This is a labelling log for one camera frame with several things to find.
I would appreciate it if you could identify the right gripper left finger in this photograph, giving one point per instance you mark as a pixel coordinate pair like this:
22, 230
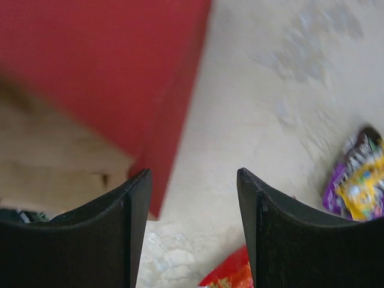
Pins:
98, 244

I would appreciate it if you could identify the yellow M&M's packet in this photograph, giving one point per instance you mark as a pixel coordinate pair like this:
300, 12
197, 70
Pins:
362, 192

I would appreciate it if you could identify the red candy snack bag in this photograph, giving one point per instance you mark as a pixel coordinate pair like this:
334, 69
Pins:
233, 272

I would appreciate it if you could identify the red brown paper bag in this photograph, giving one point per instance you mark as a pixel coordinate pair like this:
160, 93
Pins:
124, 68

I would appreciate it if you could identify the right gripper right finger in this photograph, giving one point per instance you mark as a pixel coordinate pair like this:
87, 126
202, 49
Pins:
291, 244

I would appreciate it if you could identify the purple brown M&M's packet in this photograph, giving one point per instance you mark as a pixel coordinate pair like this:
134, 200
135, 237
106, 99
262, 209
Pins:
364, 146

